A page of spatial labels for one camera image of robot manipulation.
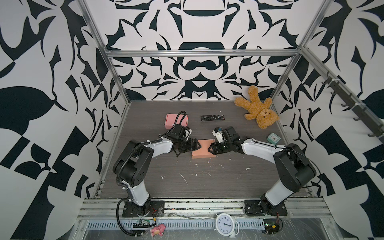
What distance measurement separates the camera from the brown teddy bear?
40.9 inches

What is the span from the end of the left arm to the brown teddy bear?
473 millimetres

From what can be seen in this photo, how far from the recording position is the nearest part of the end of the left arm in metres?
0.77
